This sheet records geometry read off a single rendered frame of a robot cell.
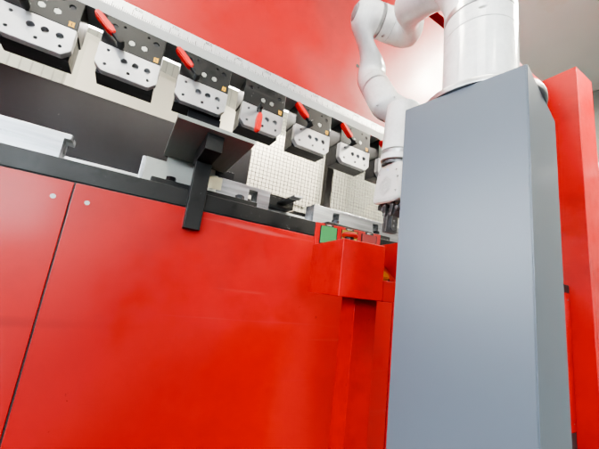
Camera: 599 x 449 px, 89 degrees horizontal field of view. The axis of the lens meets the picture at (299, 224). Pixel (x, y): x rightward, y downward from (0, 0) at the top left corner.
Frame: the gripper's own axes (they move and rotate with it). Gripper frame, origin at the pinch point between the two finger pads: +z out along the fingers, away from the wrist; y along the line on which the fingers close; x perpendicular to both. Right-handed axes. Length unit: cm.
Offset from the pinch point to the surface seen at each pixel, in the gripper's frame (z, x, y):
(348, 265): 11.5, -13.5, 6.1
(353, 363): 31.9, -7.2, 2.8
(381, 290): 15.7, -4.8, 6.4
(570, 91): -125, 168, -57
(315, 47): -70, -13, -42
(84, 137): -24, -91, -80
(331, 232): 3.2, -10.8, -9.9
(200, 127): -14, -47, -8
